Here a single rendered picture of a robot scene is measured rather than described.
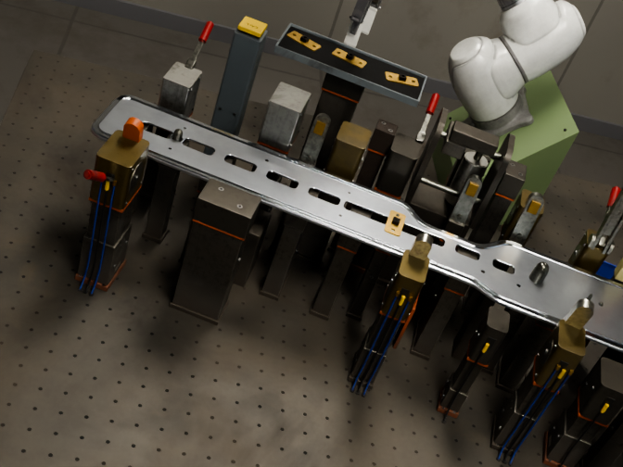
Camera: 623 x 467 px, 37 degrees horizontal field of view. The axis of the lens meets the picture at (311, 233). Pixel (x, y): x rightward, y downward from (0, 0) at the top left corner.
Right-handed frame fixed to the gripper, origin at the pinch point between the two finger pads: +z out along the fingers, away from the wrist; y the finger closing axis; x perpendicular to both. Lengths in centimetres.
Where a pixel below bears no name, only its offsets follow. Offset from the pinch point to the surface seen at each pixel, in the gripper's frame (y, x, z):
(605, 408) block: 46, 86, 31
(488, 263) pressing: 28, 52, 24
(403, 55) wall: -216, -21, 108
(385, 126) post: 11.1, 16.2, 14.3
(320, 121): 21.2, 3.2, 14.7
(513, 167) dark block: 5.6, 47.3, 12.3
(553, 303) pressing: 31, 68, 24
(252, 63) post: 8.1, -20.8, 16.5
